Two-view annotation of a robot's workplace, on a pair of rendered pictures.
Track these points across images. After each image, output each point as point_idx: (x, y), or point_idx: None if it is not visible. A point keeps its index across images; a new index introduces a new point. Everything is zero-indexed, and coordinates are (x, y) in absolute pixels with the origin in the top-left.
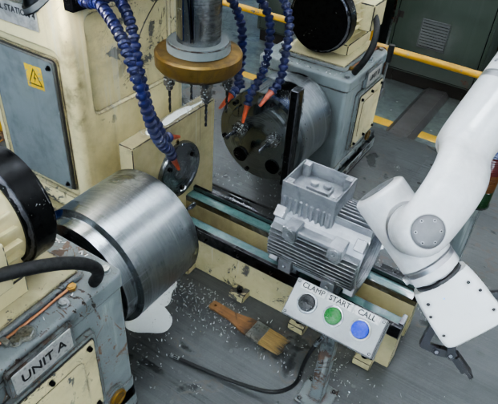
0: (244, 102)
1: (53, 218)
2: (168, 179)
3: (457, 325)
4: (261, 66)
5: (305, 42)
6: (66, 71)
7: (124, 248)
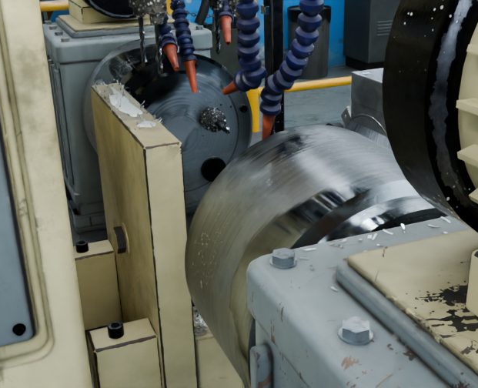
0: (185, 57)
1: None
2: None
3: None
4: (175, 0)
5: (110, 9)
6: (25, 2)
7: None
